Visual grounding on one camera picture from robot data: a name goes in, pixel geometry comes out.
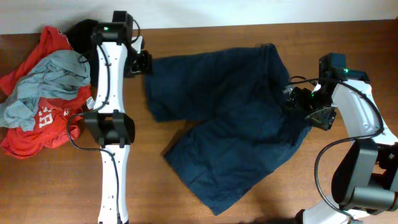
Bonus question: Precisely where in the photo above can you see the navy blue shorts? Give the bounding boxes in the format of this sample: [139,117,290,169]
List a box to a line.
[144,44,311,215]

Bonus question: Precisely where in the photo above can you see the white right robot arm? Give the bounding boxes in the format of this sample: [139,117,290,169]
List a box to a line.
[286,53,397,223]

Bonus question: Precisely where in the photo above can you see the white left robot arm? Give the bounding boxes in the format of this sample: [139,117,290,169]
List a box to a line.
[85,11,152,224]

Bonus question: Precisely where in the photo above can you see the black garment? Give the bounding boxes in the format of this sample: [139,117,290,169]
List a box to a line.
[65,19,99,54]

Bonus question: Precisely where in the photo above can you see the grey t-shirt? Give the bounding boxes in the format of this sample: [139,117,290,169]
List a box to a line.
[1,50,91,131]

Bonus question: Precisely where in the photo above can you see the red printed t-shirt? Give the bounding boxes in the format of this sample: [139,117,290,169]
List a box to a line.
[1,26,91,159]

